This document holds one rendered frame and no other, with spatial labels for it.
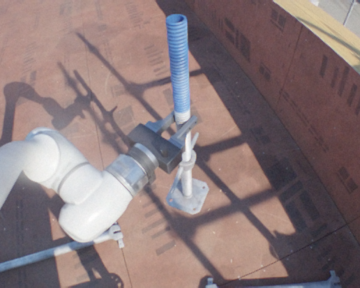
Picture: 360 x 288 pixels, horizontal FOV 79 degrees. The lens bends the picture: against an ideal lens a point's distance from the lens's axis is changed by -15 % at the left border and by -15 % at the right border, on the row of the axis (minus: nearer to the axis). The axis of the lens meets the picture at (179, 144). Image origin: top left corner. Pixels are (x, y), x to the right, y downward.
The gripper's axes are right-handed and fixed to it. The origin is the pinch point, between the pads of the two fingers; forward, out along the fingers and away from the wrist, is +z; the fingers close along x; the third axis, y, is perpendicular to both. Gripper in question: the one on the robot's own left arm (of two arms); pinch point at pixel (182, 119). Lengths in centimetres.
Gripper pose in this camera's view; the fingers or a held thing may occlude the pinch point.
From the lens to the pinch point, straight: 64.6
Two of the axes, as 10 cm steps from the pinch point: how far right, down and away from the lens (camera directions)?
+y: -0.5, -5.6, -8.3
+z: 6.3, -6.6, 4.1
